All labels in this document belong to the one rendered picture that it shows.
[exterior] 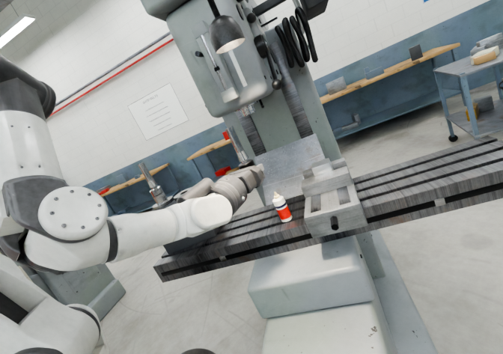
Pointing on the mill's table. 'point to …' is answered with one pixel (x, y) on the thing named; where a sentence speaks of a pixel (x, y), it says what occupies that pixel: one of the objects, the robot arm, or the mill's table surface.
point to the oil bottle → (281, 208)
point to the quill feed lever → (267, 58)
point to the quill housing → (245, 75)
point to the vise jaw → (326, 182)
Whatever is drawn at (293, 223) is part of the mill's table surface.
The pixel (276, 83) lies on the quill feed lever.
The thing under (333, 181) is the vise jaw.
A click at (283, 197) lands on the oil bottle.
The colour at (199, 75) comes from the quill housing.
